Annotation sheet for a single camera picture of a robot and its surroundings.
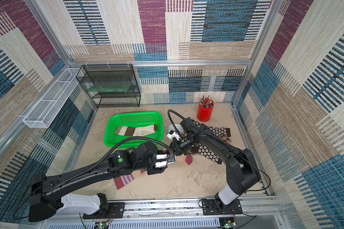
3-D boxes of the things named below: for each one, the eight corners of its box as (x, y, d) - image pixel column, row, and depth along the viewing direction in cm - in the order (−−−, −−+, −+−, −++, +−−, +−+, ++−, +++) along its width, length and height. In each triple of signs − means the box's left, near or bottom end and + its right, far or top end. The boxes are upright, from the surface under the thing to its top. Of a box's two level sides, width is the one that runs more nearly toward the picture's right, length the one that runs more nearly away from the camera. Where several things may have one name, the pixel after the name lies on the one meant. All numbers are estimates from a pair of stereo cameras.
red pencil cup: (197, 122, 112) (200, 107, 99) (196, 111, 119) (198, 95, 106) (210, 122, 112) (215, 107, 99) (208, 111, 119) (212, 95, 106)
